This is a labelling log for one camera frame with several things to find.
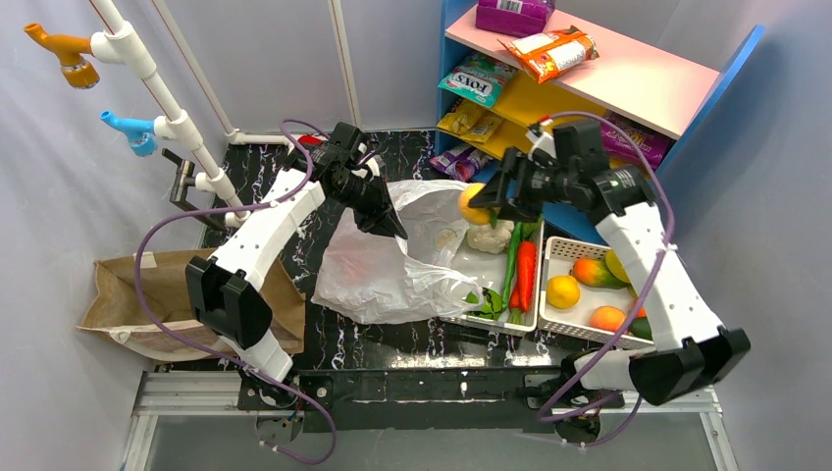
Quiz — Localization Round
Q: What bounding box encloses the yellow pear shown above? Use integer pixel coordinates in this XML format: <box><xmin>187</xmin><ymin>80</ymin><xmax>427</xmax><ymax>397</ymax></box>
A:
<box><xmin>457</xmin><ymin>183</ymin><xmax>496</xmax><ymax>227</ymax></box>

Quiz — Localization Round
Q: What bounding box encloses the white plastic grocery bag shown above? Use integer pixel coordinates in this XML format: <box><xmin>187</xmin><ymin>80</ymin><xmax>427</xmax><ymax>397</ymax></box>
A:
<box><xmin>311</xmin><ymin>180</ymin><xmax>485</xmax><ymax>324</ymax></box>

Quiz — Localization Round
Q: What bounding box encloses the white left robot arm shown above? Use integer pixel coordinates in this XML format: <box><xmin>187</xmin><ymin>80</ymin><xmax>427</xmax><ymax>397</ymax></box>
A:
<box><xmin>185</xmin><ymin>123</ymin><xmax>407</xmax><ymax>382</ymax></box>

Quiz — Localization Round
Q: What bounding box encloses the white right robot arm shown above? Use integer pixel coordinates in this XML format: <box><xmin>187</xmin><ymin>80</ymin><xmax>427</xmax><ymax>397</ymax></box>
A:
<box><xmin>469</xmin><ymin>112</ymin><xmax>751</xmax><ymax>405</ymax></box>

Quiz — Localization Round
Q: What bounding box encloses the purple snack bag right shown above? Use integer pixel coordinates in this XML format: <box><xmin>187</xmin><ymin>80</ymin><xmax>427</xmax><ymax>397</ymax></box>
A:
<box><xmin>600</xmin><ymin>111</ymin><xmax>674</xmax><ymax>170</ymax></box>

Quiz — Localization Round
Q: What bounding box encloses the purple snack bag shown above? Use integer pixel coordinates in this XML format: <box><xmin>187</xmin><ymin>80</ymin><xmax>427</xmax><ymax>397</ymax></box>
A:
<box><xmin>429</xmin><ymin>143</ymin><xmax>492</xmax><ymax>182</ymax></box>
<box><xmin>600</xmin><ymin>111</ymin><xmax>674</xmax><ymax>170</ymax></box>
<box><xmin>475</xmin><ymin>0</ymin><xmax>555</xmax><ymax>37</ymax></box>

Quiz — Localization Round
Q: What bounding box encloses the purple snack bag bottom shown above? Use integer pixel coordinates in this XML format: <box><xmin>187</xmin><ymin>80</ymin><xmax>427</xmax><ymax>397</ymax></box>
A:
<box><xmin>429</xmin><ymin>143</ymin><xmax>492</xmax><ymax>182</ymax></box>

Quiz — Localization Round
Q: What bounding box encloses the orange snack bag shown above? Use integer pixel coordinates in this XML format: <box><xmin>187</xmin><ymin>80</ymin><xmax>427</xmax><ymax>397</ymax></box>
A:
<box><xmin>500</xmin><ymin>26</ymin><xmax>599</xmax><ymax>83</ymax></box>

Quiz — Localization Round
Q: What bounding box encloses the green Fox's candy bag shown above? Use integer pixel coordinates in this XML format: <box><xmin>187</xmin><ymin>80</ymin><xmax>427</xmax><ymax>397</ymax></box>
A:
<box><xmin>438</xmin><ymin>51</ymin><xmax>517</xmax><ymax>109</ymax></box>

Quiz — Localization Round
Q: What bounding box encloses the purple snack bag top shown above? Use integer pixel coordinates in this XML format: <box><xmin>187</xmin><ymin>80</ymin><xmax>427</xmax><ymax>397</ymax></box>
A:
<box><xmin>475</xmin><ymin>0</ymin><xmax>555</xmax><ymax>37</ymax></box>

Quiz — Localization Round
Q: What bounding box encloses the brown paper bag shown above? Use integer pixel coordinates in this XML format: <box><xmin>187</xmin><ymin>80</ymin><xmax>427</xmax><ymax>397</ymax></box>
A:
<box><xmin>78</xmin><ymin>249</ymin><xmax>305</xmax><ymax>363</ymax></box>

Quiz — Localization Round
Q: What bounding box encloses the red pepper toy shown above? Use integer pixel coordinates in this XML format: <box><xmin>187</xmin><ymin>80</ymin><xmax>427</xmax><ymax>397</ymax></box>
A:
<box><xmin>298</xmin><ymin>134</ymin><xmax>323</xmax><ymax>145</ymax></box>

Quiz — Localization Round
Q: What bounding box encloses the white fruit basket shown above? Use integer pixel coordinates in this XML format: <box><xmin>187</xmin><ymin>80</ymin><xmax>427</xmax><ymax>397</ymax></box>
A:
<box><xmin>537</xmin><ymin>236</ymin><xmax>634</xmax><ymax>343</ymax></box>

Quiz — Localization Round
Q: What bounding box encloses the red green mango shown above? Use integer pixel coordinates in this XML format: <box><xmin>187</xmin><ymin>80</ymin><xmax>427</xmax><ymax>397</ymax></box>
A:
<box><xmin>571</xmin><ymin>258</ymin><xmax>629</xmax><ymax>289</ymax></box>

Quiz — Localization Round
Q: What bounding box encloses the yellow starfruit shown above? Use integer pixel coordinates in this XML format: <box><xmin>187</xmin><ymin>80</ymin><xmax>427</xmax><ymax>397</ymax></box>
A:
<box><xmin>604</xmin><ymin>250</ymin><xmax>630</xmax><ymax>284</ymax></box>

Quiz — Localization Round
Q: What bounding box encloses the green chili pepper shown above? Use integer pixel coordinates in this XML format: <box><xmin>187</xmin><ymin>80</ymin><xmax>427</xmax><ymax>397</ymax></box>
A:
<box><xmin>502</xmin><ymin>221</ymin><xmax>541</xmax><ymax>313</ymax></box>

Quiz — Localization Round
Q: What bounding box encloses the white cauliflower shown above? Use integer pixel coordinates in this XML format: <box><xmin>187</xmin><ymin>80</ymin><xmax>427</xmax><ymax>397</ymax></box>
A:
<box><xmin>466</xmin><ymin>220</ymin><xmax>515</xmax><ymax>254</ymax></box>

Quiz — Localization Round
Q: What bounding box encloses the yellow lemon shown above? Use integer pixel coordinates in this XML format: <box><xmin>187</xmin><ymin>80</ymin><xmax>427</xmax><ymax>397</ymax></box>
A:
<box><xmin>546</xmin><ymin>275</ymin><xmax>581</xmax><ymax>309</ymax></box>

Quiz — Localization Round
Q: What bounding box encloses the yellow snack packet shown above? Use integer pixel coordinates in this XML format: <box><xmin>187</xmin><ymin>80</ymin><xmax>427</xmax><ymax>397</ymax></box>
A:
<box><xmin>437</xmin><ymin>98</ymin><xmax>503</xmax><ymax>143</ymax></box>

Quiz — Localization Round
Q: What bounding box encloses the colourful wooden shelf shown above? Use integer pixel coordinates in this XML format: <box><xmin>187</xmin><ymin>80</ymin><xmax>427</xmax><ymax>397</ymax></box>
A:
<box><xmin>435</xmin><ymin>0</ymin><xmax>767</xmax><ymax>245</ymax></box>

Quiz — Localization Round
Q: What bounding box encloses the white vegetable basket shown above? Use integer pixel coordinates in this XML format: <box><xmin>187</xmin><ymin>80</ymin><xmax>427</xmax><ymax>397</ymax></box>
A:
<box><xmin>445</xmin><ymin>224</ymin><xmax>544</xmax><ymax>337</ymax></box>

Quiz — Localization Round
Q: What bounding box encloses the orange carrot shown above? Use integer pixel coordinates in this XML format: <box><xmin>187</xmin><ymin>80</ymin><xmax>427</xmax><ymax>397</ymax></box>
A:
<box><xmin>509</xmin><ymin>241</ymin><xmax>537</xmax><ymax>313</ymax></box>

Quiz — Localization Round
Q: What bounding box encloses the orange peach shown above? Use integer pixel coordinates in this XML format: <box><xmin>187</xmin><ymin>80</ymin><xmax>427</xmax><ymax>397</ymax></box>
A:
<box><xmin>589</xmin><ymin>305</ymin><xmax>628</xmax><ymax>332</ymax></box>

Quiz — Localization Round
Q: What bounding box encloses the green watermelon toy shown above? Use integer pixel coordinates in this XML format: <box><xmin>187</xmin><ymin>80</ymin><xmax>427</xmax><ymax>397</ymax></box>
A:
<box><xmin>467</xmin><ymin>288</ymin><xmax>505</xmax><ymax>320</ymax></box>

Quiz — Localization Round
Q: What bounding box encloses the dark metal hook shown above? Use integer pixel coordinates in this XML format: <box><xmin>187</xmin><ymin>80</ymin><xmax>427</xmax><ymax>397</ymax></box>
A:
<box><xmin>161</xmin><ymin>148</ymin><xmax>226</xmax><ymax>233</ymax></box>

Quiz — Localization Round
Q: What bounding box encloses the blue pipe hook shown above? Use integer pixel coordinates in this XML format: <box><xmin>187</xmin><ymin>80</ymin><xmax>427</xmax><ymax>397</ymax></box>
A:
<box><xmin>99</xmin><ymin>110</ymin><xmax>157</xmax><ymax>157</ymax></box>

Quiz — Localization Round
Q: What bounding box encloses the white pvc pipe rack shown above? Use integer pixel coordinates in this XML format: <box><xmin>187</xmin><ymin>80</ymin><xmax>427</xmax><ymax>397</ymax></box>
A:
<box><xmin>90</xmin><ymin>1</ymin><xmax>325</xmax><ymax>227</ymax></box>

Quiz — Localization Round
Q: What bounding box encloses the orange pipe hook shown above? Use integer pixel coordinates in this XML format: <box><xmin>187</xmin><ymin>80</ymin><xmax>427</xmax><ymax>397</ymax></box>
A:
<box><xmin>24</xmin><ymin>23</ymin><xmax>100</xmax><ymax>89</ymax></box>

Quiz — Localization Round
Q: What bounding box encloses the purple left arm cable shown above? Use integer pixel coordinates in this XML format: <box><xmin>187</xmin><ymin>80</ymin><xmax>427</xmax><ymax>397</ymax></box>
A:
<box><xmin>132</xmin><ymin>119</ymin><xmax>339</xmax><ymax>467</ymax></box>

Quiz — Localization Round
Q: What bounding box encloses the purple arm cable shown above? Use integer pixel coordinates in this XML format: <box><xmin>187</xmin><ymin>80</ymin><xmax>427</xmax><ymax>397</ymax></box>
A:
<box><xmin>536</xmin><ymin>110</ymin><xmax>677</xmax><ymax>449</ymax></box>
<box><xmin>132</xmin><ymin>119</ymin><xmax>339</xmax><ymax>467</ymax></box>

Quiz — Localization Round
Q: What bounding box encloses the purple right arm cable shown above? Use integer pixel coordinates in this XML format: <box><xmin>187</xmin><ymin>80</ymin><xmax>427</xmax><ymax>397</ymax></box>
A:
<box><xmin>536</xmin><ymin>110</ymin><xmax>677</xmax><ymax>449</ymax></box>

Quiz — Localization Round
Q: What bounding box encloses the aluminium base frame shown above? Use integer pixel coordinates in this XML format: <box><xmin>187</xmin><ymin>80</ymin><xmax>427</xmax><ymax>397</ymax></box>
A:
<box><xmin>122</xmin><ymin>368</ymin><xmax>738</xmax><ymax>470</ymax></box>

